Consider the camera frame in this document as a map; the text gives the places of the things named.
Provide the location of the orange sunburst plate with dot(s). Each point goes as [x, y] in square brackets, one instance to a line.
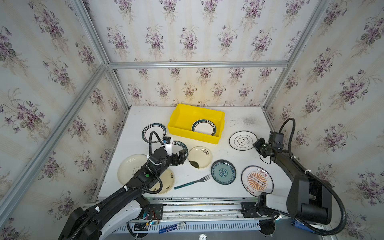
[256, 181]

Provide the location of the teal patterned plate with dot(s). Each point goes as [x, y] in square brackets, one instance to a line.
[223, 172]

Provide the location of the yellow plastic bin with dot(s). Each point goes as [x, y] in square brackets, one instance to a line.
[184, 117]

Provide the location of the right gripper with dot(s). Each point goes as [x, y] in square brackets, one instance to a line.
[261, 147]

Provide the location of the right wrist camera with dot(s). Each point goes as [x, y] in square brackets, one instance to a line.
[276, 140]

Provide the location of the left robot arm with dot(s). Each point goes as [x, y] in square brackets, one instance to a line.
[91, 224]

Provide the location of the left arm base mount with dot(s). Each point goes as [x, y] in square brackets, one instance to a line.
[151, 215]

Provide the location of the white plate black outline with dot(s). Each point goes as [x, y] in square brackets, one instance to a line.
[242, 140]

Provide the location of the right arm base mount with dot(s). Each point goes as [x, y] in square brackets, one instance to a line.
[256, 210]

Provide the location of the green-rimmed plate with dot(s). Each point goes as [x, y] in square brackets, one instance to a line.
[160, 129]

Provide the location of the cream plate with dark leaf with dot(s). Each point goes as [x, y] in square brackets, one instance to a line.
[200, 157]

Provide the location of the plain cream plate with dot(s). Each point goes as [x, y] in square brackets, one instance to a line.
[130, 166]

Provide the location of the green-handled fork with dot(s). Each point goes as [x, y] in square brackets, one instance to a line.
[202, 180]

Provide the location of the blue marker pen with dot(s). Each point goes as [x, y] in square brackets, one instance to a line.
[172, 227]

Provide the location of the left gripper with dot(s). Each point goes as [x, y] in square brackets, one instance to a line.
[177, 154]

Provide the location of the green text-rimmed white plate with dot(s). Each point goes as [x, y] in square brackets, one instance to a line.
[177, 146]

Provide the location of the cream floral plate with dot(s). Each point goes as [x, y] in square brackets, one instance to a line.
[168, 180]

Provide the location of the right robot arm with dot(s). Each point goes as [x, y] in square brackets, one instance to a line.
[309, 199]

